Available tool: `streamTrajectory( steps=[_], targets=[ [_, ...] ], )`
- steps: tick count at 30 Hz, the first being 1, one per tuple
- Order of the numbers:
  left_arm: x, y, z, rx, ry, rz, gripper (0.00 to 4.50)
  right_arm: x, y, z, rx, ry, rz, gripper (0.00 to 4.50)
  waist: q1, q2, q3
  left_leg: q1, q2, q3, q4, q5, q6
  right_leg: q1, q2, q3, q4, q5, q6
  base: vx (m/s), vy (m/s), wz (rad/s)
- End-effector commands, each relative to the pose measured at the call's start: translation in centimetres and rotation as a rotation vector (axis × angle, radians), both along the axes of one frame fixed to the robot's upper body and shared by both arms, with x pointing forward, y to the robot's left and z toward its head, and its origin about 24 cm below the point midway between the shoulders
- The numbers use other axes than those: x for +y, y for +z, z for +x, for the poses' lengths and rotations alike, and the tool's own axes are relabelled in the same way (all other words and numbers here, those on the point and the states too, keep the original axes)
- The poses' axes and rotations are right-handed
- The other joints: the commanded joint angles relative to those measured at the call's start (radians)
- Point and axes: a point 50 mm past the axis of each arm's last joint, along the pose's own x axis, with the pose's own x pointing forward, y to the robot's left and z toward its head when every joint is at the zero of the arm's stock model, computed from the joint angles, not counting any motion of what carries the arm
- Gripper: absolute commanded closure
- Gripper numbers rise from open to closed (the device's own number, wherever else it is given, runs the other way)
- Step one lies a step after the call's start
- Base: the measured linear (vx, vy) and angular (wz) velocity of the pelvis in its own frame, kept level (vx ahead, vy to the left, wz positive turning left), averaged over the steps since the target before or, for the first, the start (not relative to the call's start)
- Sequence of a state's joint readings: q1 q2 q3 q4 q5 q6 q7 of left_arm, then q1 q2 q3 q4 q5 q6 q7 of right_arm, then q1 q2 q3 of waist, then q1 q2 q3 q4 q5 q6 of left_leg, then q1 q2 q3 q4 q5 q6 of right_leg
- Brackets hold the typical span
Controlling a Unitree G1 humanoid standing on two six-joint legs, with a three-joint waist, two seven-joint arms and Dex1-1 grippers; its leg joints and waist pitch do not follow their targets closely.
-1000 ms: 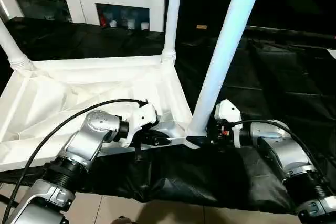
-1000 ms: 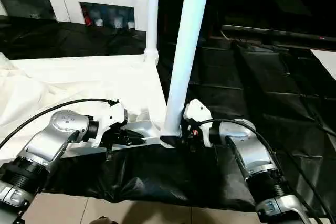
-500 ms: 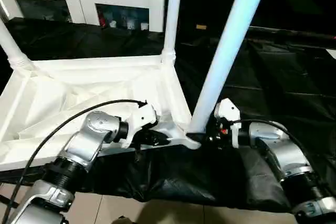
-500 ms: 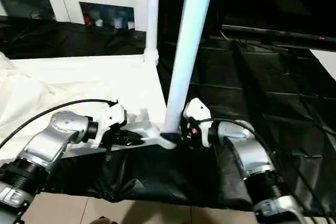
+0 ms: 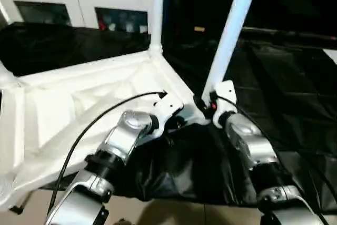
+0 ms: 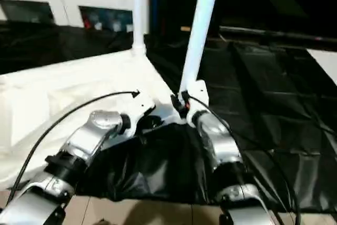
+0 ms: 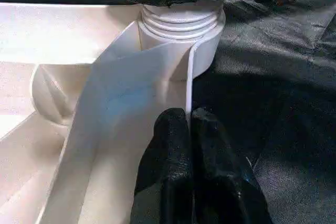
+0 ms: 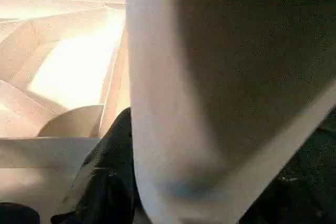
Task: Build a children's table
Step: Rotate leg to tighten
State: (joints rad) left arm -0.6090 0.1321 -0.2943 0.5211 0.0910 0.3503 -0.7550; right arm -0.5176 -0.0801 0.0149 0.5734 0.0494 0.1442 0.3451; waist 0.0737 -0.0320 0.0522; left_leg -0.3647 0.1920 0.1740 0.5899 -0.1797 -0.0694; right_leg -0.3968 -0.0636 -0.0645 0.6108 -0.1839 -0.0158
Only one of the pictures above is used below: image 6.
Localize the white plastic table top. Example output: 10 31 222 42
0 48 182 189

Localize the black plastic mat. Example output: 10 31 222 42
0 22 337 212

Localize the white flat board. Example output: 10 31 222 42
306 50 337 86

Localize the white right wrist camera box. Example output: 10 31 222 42
184 80 210 126

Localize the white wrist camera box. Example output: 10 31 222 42
184 80 210 126
118 94 156 136

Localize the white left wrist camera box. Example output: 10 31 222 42
118 94 156 136

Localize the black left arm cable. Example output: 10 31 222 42
9 91 140 204

